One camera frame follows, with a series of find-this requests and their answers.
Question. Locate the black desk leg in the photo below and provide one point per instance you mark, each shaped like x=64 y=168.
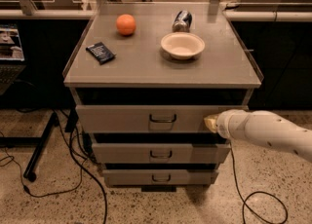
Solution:
x=38 y=142

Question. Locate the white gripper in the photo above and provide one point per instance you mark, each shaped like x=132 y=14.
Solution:
x=223 y=125

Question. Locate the grey top drawer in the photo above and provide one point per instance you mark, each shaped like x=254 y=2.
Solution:
x=147 y=118

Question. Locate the white rail right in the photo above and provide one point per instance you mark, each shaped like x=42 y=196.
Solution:
x=269 y=16

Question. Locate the grey drawer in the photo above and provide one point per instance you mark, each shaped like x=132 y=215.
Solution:
x=147 y=118
x=149 y=153
x=142 y=177

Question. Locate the blue soda can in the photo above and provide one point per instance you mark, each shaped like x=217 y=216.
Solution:
x=182 y=22

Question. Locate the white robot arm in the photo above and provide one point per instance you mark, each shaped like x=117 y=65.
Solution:
x=262 y=128

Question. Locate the dark blue snack packet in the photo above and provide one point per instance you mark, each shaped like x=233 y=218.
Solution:
x=100 y=52

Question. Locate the laptop computer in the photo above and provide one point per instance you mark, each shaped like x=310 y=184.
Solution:
x=12 y=59

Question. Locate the white rail left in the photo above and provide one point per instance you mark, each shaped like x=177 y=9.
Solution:
x=47 y=14

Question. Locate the grey drawer cabinet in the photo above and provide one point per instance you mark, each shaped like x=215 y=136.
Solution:
x=142 y=73

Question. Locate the grey middle drawer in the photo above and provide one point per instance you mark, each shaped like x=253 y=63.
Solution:
x=149 y=153

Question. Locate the orange fruit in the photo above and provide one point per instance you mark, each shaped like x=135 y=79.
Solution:
x=126 y=25

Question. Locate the white bowl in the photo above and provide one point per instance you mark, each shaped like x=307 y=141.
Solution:
x=182 y=45

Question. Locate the grey bottom drawer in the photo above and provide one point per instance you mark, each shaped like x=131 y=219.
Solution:
x=142 y=177

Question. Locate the white rail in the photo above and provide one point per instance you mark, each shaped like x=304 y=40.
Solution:
x=47 y=14
x=269 y=16

